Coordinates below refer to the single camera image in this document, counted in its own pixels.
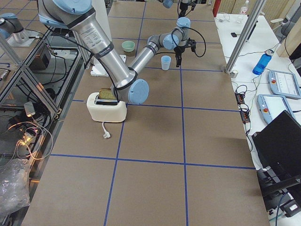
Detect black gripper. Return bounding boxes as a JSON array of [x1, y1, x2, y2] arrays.
[[177, 0, 197, 17], [174, 38, 196, 67]]

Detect light blue cup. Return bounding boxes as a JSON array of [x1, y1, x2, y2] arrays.
[[161, 56, 171, 71]]

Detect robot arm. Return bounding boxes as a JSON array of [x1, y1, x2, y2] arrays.
[[37, 0, 190, 105], [159, 0, 197, 18]]

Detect green bowl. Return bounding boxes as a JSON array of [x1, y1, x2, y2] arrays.
[[121, 40, 135, 52]]

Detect clear plastic bottle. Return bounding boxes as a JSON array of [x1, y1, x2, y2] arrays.
[[239, 0, 249, 15]]

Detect bread slice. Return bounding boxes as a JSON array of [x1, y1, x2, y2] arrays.
[[98, 88, 117, 100]]

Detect blue water bottle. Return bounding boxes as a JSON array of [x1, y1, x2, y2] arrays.
[[252, 49, 274, 75]]

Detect cream toaster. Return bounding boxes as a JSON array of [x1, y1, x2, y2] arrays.
[[87, 92, 127, 122]]

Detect teach pendant near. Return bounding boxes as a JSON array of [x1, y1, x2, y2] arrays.
[[257, 94, 295, 124]]

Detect teach pendant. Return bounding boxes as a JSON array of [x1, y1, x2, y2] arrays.
[[268, 70, 301, 99], [257, 94, 295, 124]]

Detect white power plug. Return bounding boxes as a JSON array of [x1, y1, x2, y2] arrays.
[[102, 122, 111, 139]]

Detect teach pendant far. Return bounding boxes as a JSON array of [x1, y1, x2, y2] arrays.
[[268, 70, 301, 99]]

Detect black laptop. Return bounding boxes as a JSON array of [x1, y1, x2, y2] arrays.
[[252, 111, 301, 179]]

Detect clear plastic bag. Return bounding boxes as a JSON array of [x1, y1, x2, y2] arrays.
[[0, 159, 30, 217]]

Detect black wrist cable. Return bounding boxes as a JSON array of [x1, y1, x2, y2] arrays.
[[171, 27, 206, 58]]

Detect aluminium frame post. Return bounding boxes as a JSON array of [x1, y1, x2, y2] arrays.
[[224, 0, 266, 78]]

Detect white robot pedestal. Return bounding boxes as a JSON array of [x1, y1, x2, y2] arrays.
[[80, 0, 126, 77]]

